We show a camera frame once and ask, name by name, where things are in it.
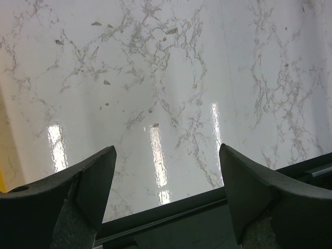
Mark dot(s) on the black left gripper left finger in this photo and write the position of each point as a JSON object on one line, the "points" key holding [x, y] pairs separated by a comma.
{"points": [[64, 210]]}

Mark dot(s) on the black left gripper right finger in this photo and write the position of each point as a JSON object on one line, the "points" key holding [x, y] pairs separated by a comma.
{"points": [[285, 208]]}

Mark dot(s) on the yellow plastic tray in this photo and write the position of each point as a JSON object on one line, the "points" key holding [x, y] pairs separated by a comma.
{"points": [[2, 165]]}

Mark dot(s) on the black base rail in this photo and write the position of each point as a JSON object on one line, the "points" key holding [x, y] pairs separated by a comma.
{"points": [[201, 221]]}

